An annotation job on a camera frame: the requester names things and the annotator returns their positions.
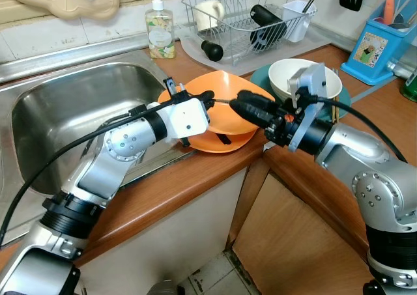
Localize white bowl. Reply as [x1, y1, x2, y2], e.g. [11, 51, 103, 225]
[268, 58, 343, 102]

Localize orange utensil handle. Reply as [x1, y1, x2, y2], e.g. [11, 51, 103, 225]
[383, 0, 395, 26]

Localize black cylindrical flask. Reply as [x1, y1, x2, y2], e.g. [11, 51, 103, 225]
[250, 4, 288, 50]

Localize wire dish rack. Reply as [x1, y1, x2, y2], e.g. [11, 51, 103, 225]
[180, 0, 318, 49]

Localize blue utensil holder box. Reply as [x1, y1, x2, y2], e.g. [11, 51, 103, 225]
[341, 0, 417, 86]

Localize grey drain tray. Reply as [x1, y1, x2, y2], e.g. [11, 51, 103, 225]
[179, 25, 334, 76]

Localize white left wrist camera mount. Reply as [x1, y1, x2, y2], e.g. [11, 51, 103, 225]
[166, 92, 212, 143]

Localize stainless steel sink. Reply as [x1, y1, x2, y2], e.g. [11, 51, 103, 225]
[0, 33, 196, 247]

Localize orange plastic bowl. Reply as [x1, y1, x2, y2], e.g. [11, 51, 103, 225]
[158, 70, 276, 154]

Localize wooden kitchen counter cabinet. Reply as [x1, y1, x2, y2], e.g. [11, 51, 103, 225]
[0, 42, 417, 295]

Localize green dish liquid bottle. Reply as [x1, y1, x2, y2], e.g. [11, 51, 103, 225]
[400, 70, 417, 102]

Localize white mug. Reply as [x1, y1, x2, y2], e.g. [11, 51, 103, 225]
[194, 0, 226, 32]

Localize beige plastic tray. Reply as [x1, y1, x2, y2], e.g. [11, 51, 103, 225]
[20, 0, 122, 21]

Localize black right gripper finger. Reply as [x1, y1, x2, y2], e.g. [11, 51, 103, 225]
[229, 100, 271, 128]
[237, 90, 278, 111]

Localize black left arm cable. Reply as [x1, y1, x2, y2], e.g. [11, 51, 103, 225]
[0, 94, 199, 247]

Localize hand soap pump bottle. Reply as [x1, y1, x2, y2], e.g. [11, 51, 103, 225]
[145, 0, 177, 60]

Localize grey robot foot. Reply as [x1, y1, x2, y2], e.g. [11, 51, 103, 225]
[147, 279, 186, 295]

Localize white utensil cup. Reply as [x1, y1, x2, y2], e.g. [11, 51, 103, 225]
[283, 0, 317, 43]

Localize wooden chopstick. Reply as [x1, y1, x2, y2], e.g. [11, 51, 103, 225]
[329, 67, 341, 123]

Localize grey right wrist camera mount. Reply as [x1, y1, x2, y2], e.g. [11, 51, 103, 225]
[287, 62, 330, 154]

